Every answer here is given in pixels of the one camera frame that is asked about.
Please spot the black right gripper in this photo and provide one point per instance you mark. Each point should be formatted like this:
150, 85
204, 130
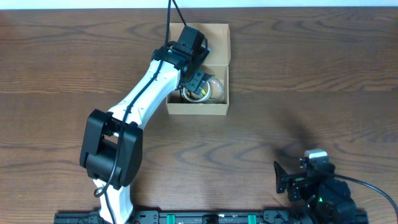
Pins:
296, 183

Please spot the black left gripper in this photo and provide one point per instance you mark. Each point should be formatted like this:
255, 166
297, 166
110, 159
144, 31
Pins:
198, 80

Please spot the white masking tape roll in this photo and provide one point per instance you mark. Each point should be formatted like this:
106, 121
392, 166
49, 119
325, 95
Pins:
194, 97

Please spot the clear tape roll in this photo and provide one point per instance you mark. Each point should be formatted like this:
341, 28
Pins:
217, 90

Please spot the cardboard box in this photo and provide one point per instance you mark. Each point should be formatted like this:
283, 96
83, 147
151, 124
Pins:
217, 64

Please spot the black gel pen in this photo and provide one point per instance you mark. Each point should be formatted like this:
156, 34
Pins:
210, 76

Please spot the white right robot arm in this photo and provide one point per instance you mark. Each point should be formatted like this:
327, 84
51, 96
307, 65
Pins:
327, 200

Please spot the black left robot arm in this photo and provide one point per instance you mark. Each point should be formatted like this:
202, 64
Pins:
111, 151

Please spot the black mounting rail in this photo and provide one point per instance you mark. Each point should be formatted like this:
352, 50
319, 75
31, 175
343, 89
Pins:
155, 217

